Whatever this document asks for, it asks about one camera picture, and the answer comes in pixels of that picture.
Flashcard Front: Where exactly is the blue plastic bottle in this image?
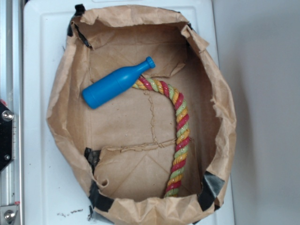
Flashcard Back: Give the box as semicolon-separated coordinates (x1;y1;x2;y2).
82;57;156;109

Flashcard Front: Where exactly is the brown paper bag tray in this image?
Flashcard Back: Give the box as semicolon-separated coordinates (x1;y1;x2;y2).
47;5;236;225

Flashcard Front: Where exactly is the black tape bottom right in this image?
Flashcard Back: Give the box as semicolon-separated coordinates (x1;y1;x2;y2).
197;171;225;212

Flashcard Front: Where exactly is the black tape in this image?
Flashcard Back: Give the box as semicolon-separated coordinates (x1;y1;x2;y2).
197;171;225;212
84;147;114;212
67;4;92;49

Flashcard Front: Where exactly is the black tape bottom left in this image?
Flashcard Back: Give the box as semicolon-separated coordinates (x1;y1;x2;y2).
84;147;114;212

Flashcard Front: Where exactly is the black tape top left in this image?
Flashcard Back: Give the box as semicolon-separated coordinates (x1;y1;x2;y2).
67;4;92;49

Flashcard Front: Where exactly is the multicoloured twisted rope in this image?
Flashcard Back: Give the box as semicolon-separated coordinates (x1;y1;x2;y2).
132;77;190;198

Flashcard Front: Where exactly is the black metal bracket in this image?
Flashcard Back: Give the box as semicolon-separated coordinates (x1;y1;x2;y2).
0;99;14;172

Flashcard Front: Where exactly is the aluminium frame rail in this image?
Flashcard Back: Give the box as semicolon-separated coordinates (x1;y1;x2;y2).
0;0;25;225

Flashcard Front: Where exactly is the silver corner bracket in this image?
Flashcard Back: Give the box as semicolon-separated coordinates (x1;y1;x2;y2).
0;205;21;225

